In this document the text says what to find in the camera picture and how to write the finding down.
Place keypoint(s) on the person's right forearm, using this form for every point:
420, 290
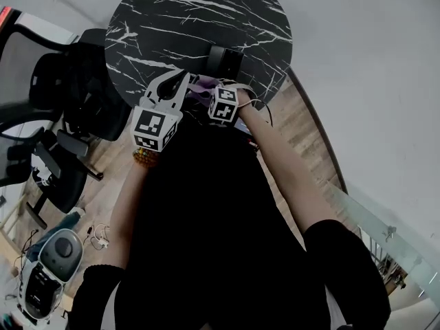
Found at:
285, 170

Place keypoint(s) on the round black marble table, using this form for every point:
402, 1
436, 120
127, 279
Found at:
172, 19

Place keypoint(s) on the person's left forearm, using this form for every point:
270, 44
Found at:
127, 218

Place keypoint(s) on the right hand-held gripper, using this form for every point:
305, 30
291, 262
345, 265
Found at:
223, 107

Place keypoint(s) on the white grey floor machine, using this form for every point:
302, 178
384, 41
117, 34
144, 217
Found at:
62, 253

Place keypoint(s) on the frosted glass door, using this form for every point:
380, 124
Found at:
378, 225

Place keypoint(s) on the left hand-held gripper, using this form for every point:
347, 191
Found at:
154, 126

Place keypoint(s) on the person's black clothing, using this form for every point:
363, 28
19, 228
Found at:
206, 218

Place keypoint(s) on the purple grey cloth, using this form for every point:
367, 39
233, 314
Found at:
203, 88

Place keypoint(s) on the white crumpled packet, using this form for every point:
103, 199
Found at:
43, 175

